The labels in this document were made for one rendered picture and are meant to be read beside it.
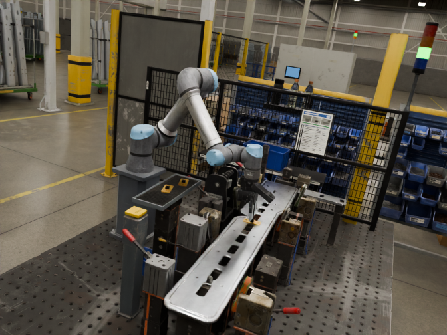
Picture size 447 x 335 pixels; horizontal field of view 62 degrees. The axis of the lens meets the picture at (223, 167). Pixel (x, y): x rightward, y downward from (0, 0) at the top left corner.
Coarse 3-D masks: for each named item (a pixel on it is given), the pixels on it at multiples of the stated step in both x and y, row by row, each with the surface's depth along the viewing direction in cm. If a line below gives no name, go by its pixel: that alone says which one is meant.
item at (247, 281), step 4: (244, 280) 114; (248, 280) 114; (240, 284) 116; (244, 284) 114; (248, 284) 114; (244, 288) 115; (248, 288) 116; (240, 292) 116; (244, 292) 115; (236, 300) 117; (236, 304) 117; (232, 308) 118
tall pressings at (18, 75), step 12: (12, 0) 796; (0, 12) 758; (12, 12) 782; (0, 24) 810; (12, 36) 807; (0, 48) 790; (12, 48) 788; (24, 48) 814; (0, 60) 796; (12, 60) 792; (24, 60) 818; (0, 72) 802; (12, 72) 798; (24, 72) 825; (0, 84) 808; (12, 84) 802; (24, 84) 829
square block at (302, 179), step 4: (300, 176) 236; (304, 176) 237; (308, 176) 238; (300, 180) 235; (304, 180) 234; (308, 180) 233; (296, 184) 237; (300, 184) 236; (308, 184) 234; (308, 188) 242; (296, 196) 239; (296, 200) 240; (292, 208) 242; (296, 208) 241
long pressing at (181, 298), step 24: (288, 192) 223; (240, 216) 181; (264, 216) 186; (216, 240) 156; (264, 240) 163; (216, 264) 139; (240, 264) 142; (192, 288) 124; (216, 288) 125; (192, 312) 113; (216, 312) 114
